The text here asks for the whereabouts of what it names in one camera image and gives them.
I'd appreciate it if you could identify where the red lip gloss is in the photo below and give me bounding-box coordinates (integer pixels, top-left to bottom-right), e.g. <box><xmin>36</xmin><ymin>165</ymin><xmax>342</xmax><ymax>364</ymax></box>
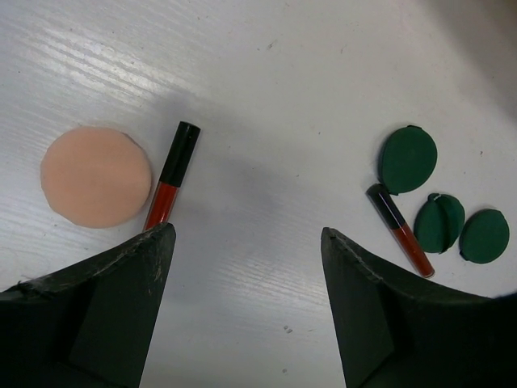
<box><xmin>366</xmin><ymin>183</ymin><xmax>435</xmax><ymax>278</ymax></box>
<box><xmin>143</xmin><ymin>121</ymin><xmax>201</xmax><ymax>231</ymax></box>

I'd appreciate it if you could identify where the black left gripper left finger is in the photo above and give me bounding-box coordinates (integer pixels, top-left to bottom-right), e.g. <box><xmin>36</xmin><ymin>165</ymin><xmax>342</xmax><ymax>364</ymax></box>
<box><xmin>1</xmin><ymin>223</ymin><xmax>176</xmax><ymax>387</ymax></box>

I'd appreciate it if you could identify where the green round pad folded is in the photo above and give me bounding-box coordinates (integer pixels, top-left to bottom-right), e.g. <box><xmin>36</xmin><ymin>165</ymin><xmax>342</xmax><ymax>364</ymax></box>
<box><xmin>414</xmin><ymin>193</ymin><xmax>465</xmax><ymax>254</ymax></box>

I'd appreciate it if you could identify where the red lip gloss by pads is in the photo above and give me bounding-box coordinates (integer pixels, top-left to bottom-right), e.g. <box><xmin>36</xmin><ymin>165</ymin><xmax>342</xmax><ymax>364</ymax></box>
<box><xmin>366</xmin><ymin>183</ymin><xmax>435</xmax><ymax>278</ymax></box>

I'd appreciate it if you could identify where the green round pad leftmost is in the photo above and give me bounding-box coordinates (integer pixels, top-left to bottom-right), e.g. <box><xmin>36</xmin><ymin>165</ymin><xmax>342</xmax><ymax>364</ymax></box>
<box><xmin>377</xmin><ymin>125</ymin><xmax>438</xmax><ymax>195</ymax></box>

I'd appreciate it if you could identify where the peach round makeup puff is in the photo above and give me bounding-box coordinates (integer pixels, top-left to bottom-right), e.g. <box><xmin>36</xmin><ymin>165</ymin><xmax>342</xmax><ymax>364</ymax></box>
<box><xmin>40</xmin><ymin>127</ymin><xmax>152</xmax><ymax>229</ymax></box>

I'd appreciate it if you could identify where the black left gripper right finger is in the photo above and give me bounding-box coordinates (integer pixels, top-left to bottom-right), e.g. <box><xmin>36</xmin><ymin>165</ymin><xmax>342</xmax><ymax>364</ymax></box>
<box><xmin>321</xmin><ymin>228</ymin><xmax>516</xmax><ymax>387</ymax></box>

